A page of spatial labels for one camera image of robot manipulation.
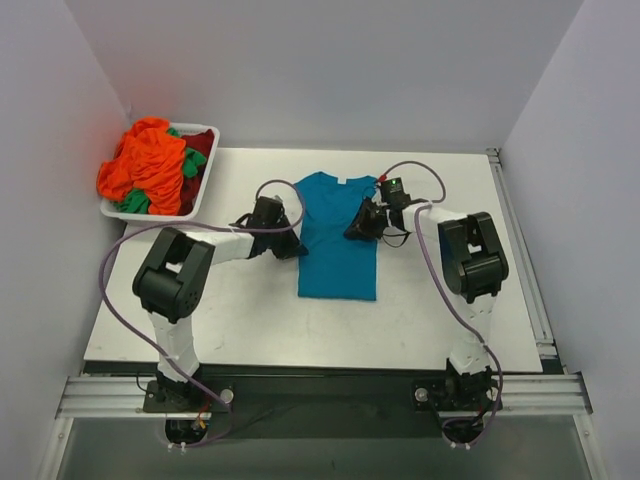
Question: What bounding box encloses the blue t shirt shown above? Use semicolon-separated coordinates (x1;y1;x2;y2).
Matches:
296;171;377;302

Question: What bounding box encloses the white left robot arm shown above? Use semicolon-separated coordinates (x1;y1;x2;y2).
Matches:
132;196;308;412

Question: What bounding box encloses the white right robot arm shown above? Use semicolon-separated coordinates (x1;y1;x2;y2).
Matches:
344;177;509;408

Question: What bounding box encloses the dark red t shirt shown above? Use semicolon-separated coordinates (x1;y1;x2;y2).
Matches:
178;129;215;216

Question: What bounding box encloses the orange t shirt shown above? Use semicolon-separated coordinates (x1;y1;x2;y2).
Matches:
96;117;186;216

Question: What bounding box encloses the green t shirt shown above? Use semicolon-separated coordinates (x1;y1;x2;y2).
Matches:
112;128;215;216

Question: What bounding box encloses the white plastic basket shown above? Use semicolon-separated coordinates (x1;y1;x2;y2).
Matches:
99;120;220;224

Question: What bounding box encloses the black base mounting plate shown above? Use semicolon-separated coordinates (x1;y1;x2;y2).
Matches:
142;370;503;445

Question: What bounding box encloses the aluminium frame rail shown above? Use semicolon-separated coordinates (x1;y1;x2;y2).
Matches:
487;148;607;479

